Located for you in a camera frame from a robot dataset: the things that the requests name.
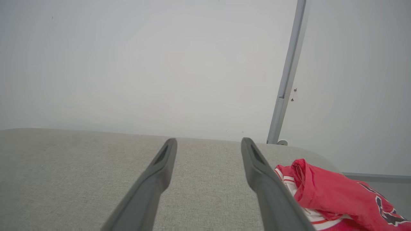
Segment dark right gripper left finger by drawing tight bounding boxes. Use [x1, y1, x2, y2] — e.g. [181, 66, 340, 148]
[101, 138, 178, 231]

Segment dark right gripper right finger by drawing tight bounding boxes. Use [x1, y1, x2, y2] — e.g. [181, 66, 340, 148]
[240, 137, 315, 231]

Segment red and white basketball jersey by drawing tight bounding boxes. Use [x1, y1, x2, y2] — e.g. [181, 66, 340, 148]
[274, 158, 411, 231]

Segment grey wall baseboard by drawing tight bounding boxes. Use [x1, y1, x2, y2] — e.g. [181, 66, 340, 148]
[341, 172, 411, 184]

